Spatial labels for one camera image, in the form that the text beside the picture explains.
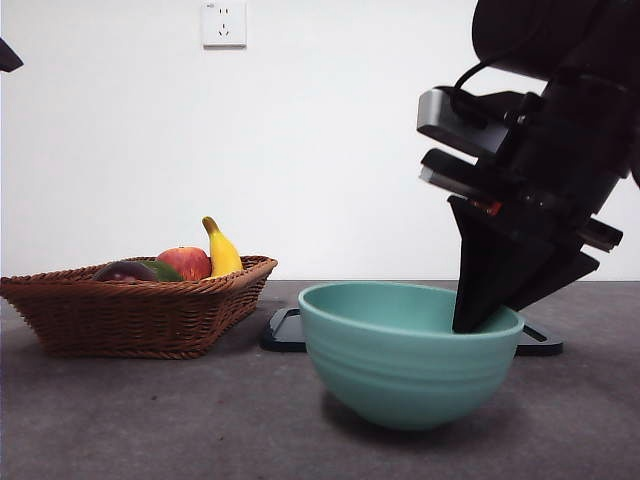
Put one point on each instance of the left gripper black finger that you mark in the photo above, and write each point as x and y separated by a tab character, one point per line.
9	59

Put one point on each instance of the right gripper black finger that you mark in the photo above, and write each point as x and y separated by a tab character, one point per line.
555	275
487	265

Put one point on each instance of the teal ribbed bowl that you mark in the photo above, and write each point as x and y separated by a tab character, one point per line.
400	375

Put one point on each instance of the dark purple plum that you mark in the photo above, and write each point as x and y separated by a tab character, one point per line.
122	272

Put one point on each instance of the black rectangular tray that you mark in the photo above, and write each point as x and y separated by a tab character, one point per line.
285	335

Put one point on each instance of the yellow banana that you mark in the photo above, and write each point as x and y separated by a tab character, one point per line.
222	255

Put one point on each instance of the green avocado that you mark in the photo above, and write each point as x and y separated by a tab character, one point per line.
167	272

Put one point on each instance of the red yellow apple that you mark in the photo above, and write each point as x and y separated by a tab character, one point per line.
187	262

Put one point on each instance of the brown wicker basket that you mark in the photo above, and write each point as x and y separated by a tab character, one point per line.
125	320

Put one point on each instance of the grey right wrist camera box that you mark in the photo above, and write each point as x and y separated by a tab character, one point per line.
440	115

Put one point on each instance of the white wall socket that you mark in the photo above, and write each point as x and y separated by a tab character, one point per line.
224	25

